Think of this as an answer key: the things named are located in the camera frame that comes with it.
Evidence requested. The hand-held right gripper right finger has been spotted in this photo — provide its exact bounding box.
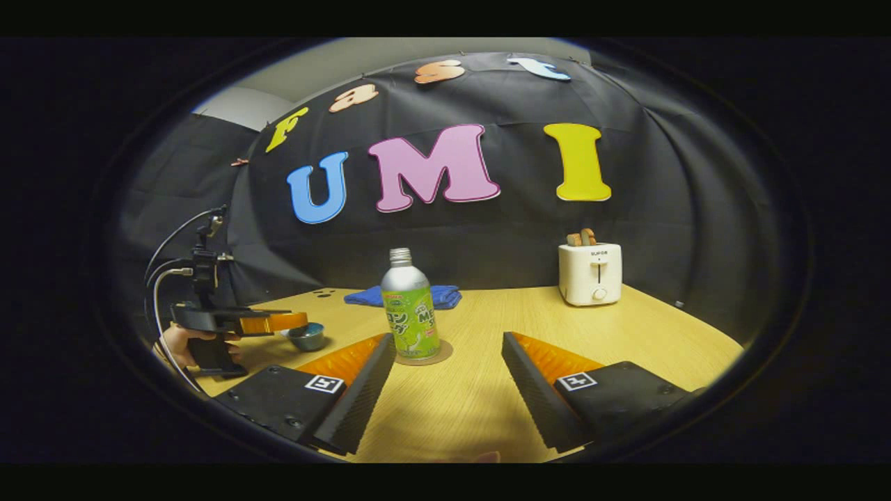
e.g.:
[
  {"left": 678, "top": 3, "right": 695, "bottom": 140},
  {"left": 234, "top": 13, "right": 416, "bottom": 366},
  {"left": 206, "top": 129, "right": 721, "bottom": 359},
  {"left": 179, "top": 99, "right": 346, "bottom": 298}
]
[{"left": 501, "top": 332, "right": 694, "bottom": 454}]

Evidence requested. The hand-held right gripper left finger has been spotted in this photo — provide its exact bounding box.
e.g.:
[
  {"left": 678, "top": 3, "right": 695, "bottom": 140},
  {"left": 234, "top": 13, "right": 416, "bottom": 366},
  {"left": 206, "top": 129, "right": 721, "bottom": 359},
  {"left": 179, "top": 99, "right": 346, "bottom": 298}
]
[{"left": 212, "top": 333, "right": 396, "bottom": 455}]

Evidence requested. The teal teacup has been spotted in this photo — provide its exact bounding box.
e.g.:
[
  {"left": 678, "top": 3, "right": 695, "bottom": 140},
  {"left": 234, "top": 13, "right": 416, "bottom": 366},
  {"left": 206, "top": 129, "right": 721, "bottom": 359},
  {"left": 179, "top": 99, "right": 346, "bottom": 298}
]
[{"left": 285, "top": 330, "right": 326, "bottom": 352}]

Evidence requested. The round brown coaster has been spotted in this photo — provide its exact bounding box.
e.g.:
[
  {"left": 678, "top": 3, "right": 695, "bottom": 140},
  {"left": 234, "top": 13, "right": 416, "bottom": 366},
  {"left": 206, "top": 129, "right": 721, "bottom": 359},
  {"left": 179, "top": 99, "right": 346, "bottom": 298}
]
[{"left": 394, "top": 339, "right": 453, "bottom": 367}]

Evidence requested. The silver green label water bottle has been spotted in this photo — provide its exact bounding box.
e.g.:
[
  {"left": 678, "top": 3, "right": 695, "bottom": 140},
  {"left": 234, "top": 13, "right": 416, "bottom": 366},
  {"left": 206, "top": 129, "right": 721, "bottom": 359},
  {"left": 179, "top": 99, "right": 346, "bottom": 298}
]
[{"left": 380, "top": 248, "right": 441, "bottom": 360}]

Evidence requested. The blue cloth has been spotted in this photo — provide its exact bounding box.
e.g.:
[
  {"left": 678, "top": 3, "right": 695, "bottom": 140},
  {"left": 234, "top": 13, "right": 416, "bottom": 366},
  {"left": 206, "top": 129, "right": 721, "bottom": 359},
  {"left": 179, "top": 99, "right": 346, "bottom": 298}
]
[{"left": 344, "top": 285, "right": 463, "bottom": 310}]

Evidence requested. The white toaster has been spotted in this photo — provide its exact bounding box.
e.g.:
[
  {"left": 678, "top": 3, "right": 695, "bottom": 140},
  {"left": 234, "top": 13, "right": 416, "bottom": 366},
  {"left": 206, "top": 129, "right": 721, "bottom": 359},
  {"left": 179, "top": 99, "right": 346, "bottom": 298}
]
[{"left": 558, "top": 241, "right": 623, "bottom": 307}]

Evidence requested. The black backdrop cloth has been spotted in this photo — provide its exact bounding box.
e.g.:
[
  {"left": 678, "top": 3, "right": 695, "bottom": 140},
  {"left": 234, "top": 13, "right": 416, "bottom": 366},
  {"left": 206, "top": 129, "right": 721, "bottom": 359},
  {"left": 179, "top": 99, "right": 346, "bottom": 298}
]
[{"left": 115, "top": 50, "right": 766, "bottom": 349}]

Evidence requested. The white cable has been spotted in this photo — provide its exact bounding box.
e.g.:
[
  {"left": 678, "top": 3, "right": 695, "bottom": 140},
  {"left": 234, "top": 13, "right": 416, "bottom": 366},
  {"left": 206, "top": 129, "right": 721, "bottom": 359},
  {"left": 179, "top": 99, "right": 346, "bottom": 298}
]
[{"left": 152, "top": 268, "right": 207, "bottom": 392}]

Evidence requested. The black cable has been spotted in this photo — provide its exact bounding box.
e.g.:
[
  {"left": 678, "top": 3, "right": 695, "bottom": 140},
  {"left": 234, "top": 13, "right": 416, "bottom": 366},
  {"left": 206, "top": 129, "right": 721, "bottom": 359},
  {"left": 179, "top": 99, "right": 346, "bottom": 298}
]
[{"left": 144, "top": 207, "right": 225, "bottom": 283}]

